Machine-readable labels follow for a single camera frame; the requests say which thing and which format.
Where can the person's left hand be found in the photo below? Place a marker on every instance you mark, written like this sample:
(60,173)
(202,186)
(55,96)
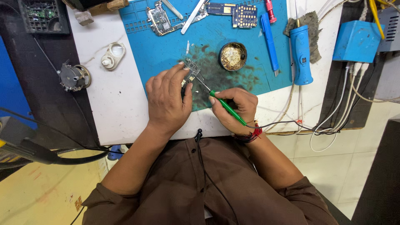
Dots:
(165,100)

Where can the person's right hand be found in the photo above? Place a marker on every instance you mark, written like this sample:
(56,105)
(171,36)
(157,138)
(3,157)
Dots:
(240,109)

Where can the small phone circuit board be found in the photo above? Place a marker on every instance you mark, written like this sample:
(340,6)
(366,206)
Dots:
(193,69)

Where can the round tin of flux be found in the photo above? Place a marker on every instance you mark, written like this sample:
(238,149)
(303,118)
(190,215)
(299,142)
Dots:
(232,57)

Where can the small metal strip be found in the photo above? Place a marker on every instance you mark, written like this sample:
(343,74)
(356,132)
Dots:
(187,47)

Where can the white plastic housing part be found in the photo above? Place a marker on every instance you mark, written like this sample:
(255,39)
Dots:
(112,56)

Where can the blue utility knife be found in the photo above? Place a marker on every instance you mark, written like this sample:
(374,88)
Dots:
(269,43)

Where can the blue plastic object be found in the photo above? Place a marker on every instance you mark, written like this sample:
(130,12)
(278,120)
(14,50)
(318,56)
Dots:
(115,153)

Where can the blue silicone work mat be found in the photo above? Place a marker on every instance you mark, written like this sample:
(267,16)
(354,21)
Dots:
(218,34)

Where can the metal framed phone board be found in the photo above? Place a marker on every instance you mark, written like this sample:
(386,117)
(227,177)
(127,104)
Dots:
(159,20)

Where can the silver metal tweezers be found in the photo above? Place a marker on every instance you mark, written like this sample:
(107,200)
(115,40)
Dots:
(192,17)

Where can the white plastic tweezers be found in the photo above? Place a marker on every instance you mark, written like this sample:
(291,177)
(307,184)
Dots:
(173,9)

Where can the blue keypad circuit board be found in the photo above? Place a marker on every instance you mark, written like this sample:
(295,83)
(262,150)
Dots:
(243,15)

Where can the small grey round motor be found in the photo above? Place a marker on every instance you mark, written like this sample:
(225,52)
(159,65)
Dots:
(73,78)

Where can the brown shirt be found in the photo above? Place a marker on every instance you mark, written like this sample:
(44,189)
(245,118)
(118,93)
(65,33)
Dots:
(187,193)

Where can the dirty grey sponge cloth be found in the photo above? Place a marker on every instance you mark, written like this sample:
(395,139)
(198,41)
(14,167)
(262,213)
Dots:
(314,28)

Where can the white stone chunk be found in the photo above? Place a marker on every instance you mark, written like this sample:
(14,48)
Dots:
(83,18)

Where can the blue charger box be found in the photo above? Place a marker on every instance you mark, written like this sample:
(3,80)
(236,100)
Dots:
(354,40)

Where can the black grid tray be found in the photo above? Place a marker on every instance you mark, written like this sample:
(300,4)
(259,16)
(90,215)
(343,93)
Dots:
(43,15)

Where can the grey power supply unit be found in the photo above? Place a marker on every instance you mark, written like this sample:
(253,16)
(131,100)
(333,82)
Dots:
(390,28)

